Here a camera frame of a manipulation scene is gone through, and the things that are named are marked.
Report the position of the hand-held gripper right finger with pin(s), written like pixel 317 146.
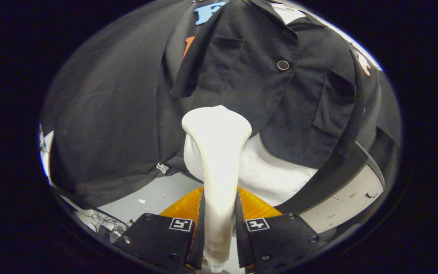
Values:
pixel 241 239

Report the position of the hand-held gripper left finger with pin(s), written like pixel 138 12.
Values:
pixel 199 239

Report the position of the white garment steamer head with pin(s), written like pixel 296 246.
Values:
pixel 217 152

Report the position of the black suit jacket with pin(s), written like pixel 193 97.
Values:
pixel 242 76

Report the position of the white cloth panel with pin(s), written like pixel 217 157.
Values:
pixel 272 179

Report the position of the grey cabinet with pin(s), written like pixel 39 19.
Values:
pixel 356 190

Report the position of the black backdrop cloth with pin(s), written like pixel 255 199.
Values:
pixel 108 114

